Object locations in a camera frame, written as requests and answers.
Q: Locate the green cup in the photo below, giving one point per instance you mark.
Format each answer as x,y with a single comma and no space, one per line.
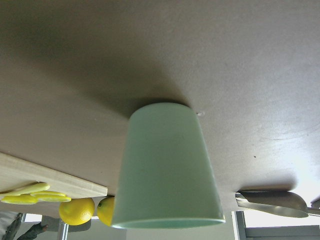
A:
166,179

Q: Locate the yellow lemon lower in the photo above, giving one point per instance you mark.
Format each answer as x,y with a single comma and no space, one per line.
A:
105,210

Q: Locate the yellow lemon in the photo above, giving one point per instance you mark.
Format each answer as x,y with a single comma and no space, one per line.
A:
105,210
77,211

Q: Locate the yellow lemon upper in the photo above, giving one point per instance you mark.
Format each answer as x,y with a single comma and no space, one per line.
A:
77,211

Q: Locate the lemon slice right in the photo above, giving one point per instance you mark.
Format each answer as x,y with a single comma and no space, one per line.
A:
51,196

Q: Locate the lemon slice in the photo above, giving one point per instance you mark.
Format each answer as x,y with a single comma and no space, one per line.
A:
51,196
19,199

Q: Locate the yellow plastic knife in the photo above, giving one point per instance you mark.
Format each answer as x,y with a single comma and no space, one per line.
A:
37,187

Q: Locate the metal scoop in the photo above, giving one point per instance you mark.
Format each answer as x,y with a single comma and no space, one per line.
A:
280,203

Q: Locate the wooden cutting board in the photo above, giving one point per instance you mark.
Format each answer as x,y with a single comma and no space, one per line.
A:
16,173

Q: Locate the lemon slice left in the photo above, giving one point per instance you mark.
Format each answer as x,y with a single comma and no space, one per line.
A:
19,199

